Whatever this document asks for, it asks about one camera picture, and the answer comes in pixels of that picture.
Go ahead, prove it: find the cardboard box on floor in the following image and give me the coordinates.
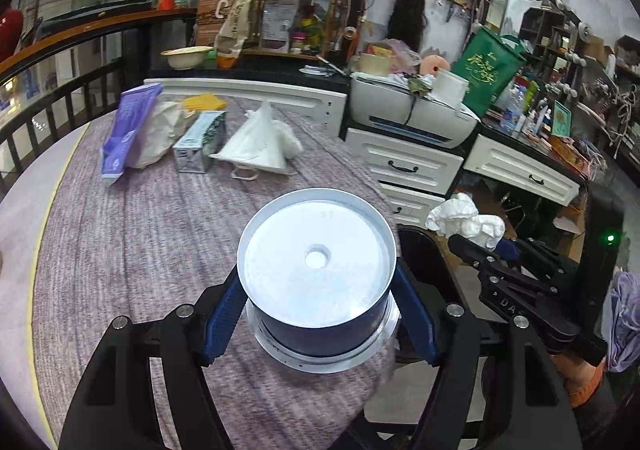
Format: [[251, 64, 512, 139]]
[[548, 199, 587, 262]]

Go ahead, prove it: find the yellow mesh net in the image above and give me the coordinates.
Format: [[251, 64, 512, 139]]
[[182, 92, 227, 112]]

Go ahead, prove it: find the white printer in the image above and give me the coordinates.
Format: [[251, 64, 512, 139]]
[[349, 72, 480, 149]]

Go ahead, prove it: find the black trash bin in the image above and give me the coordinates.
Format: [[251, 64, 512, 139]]
[[392, 226, 472, 366]]

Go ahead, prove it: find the cream bowl on counter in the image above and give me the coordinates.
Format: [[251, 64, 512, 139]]
[[160, 46, 214, 71]]

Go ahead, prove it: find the white plastic bag on chair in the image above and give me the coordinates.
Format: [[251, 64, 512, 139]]
[[272, 120, 304, 160]]

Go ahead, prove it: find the white desk drawer right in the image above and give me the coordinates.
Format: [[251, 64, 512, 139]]
[[464, 136, 579, 206]]

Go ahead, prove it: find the purple striped tablecloth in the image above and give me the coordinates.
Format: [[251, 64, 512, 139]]
[[32, 111, 395, 449]]

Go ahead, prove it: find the red ceramic vase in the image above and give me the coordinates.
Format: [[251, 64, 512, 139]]
[[0, 8, 24, 62]]

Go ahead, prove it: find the blue paper cup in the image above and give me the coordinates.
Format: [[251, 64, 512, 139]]
[[236, 188, 400, 374]]

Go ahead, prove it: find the green tote bag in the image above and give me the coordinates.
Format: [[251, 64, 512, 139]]
[[451, 26, 525, 118]]

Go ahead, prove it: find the person right hand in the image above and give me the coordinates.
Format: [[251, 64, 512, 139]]
[[550, 352, 606, 408]]

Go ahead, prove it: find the white paper roll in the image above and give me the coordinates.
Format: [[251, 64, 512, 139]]
[[431, 70, 469, 109]]

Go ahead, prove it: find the green white tissue box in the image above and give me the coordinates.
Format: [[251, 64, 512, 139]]
[[172, 111, 227, 174]]

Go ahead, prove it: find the white drawer cabinet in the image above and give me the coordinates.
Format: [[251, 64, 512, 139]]
[[345, 128, 463, 228]]

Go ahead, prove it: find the white face mask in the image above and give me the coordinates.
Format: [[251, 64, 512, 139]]
[[209, 102, 290, 181]]

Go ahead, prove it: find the purple plastic pouch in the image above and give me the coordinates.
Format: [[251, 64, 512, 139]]
[[100, 83, 163, 184]]

